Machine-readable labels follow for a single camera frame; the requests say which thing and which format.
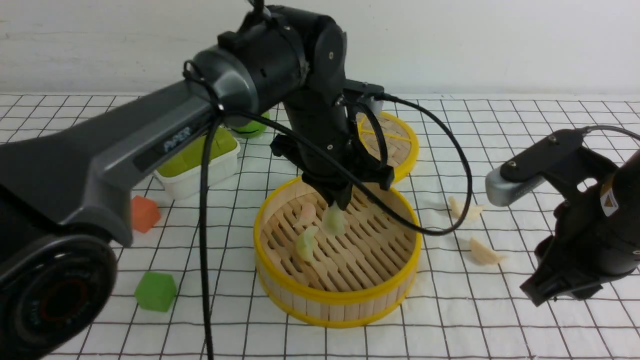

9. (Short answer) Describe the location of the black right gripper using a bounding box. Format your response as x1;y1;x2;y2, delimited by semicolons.
520;165;639;306

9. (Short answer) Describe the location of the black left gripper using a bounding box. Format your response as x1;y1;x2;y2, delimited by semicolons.
270;89;394;211

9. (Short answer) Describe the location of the green dumpling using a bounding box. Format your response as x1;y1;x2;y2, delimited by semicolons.
321;202;346;237
295;225;319;263

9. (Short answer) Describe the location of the pink dumpling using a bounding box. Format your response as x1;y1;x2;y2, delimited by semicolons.
293;202;317;227

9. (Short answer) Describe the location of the white dumpling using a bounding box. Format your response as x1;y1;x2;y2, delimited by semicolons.
447;196;485;222
469;237;506;265

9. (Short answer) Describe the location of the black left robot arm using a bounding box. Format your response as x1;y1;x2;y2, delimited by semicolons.
1;0;394;360

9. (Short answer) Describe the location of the bamboo steamer tray yellow rim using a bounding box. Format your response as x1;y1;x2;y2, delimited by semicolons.
253;177;422;328

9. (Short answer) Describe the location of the bamboo steamer lid yellow rim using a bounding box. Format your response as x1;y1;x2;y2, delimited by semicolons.
356;111;419;184

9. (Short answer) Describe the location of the green ball black stripe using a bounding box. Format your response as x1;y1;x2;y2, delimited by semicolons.
224;111;267;139

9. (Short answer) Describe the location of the green white lidded box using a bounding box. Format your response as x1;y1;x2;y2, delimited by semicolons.
153;128;242;201

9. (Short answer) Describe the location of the white black grid tablecloth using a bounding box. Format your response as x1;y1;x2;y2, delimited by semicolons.
0;92;640;360

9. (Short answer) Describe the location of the orange cube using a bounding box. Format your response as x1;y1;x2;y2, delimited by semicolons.
131;195;162;234

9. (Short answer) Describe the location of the green cube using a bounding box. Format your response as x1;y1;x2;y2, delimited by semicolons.
134;271;178;313

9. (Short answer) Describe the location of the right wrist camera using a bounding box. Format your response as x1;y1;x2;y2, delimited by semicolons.
485;129;618;207

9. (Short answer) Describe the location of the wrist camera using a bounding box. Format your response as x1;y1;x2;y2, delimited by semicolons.
485;129;618;207
343;79;386;116

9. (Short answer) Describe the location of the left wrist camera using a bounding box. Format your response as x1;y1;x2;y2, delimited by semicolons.
343;79;386;116

